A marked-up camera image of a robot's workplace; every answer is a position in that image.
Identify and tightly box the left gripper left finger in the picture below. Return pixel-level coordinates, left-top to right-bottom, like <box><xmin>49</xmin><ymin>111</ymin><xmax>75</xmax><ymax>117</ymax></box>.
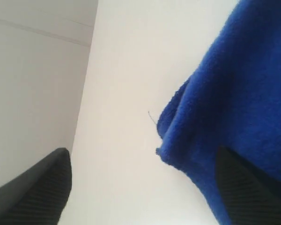
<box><xmin>0</xmin><ymin>148</ymin><xmax>72</xmax><ymax>225</ymax></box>

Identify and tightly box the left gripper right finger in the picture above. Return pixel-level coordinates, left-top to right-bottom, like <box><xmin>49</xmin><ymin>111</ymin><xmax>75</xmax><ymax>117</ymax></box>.
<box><xmin>215</xmin><ymin>147</ymin><xmax>281</xmax><ymax>225</ymax></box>

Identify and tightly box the blue microfiber cloth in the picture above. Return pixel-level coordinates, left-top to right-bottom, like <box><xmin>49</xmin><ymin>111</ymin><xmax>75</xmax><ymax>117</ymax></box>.
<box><xmin>156</xmin><ymin>0</ymin><xmax>281</xmax><ymax>225</ymax></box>

